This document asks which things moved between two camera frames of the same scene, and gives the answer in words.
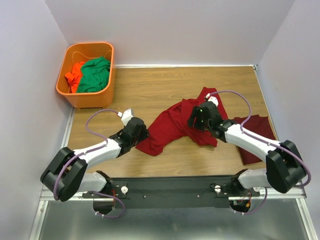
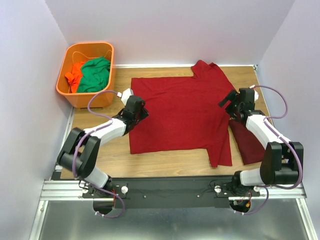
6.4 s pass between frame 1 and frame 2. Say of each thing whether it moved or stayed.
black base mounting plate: stayed
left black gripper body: moved
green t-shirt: stayed
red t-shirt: moved
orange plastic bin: stayed
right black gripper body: moved
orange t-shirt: stayed
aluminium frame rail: stayed
